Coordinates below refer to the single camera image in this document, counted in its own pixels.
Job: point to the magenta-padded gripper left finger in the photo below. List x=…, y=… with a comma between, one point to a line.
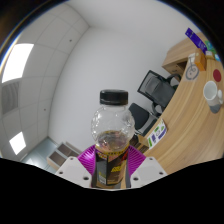
x=85, y=161

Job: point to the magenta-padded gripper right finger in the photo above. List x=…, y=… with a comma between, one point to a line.
x=136, y=160

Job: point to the flat round red coaster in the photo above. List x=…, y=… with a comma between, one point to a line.
x=217, y=75

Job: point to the orange box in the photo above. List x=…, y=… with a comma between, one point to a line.
x=200, y=60

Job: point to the small light blue packet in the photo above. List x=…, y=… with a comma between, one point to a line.
x=217, y=57

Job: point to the clear bottle with brown label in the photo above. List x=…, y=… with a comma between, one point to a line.
x=111, y=133

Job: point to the ceiling air vent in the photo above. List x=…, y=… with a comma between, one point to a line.
x=10, y=97

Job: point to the ceiling light panel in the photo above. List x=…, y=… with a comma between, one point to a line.
x=17, y=142
x=17, y=61

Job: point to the round grey patterned disc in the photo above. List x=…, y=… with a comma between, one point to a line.
x=191, y=71

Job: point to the white mug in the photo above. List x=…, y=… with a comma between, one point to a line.
x=210, y=91

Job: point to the tan cardboard box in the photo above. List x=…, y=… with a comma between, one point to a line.
x=141, y=144

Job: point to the black office chair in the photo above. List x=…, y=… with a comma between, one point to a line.
x=141, y=116

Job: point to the purple standing pouch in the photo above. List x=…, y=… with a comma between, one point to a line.
x=195, y=37

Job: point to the grey mesh office chair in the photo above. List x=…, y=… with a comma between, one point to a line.
x=156, y=88

